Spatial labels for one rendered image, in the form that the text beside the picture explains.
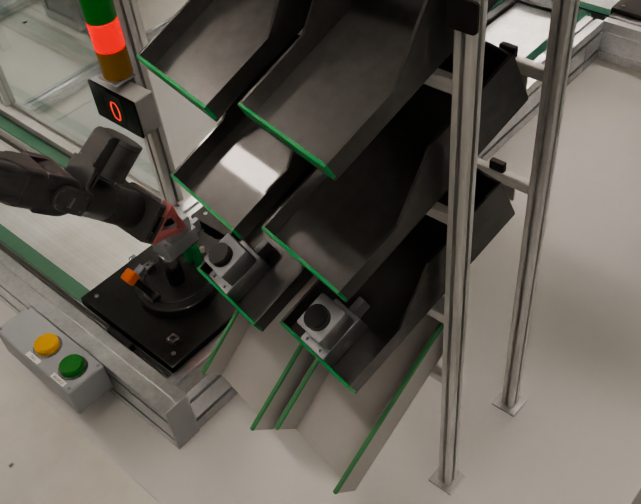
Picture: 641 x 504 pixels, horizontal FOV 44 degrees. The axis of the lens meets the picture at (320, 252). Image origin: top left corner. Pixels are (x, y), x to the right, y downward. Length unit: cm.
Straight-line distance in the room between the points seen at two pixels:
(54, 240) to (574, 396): 99
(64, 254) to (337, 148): 99
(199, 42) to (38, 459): 78
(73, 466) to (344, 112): 82
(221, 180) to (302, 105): 22
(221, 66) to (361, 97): 16
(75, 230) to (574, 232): 96
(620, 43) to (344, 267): 133
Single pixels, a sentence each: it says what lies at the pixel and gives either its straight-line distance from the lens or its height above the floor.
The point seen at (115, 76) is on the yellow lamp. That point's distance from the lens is 135.
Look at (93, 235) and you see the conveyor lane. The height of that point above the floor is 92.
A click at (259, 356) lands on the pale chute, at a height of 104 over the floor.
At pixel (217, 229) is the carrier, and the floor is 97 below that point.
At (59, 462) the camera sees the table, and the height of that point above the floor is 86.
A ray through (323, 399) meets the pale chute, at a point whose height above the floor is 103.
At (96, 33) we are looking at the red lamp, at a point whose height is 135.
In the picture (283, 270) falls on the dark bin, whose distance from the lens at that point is 102.
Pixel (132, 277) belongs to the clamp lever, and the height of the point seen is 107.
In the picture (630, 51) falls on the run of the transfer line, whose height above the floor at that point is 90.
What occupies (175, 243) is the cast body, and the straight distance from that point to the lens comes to 130.
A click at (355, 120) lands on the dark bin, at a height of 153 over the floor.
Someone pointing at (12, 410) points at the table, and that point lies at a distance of 147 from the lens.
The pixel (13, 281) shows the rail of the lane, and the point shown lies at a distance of 152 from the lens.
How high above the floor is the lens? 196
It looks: 45 degrees down
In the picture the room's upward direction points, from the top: 7 degrees counter-clockwise
